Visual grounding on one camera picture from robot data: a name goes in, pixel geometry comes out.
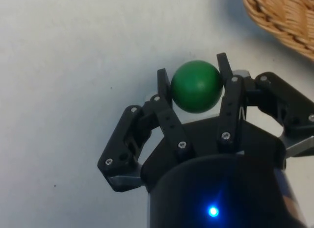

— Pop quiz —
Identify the brown wicker basket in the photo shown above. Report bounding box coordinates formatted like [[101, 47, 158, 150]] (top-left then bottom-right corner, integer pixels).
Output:
[[241, 0, 314, 61]]

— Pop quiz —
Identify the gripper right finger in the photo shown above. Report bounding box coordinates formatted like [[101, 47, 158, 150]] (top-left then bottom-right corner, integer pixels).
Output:
[[216, 52, 314, 165]]

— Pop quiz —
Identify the green ball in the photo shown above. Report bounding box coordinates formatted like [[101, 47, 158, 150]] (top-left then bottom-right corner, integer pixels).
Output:
[[170, 60, 224, 114]]

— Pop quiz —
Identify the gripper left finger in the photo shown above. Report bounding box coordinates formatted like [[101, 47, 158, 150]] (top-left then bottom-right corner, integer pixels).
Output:
[[97, 68, 196, 193]]

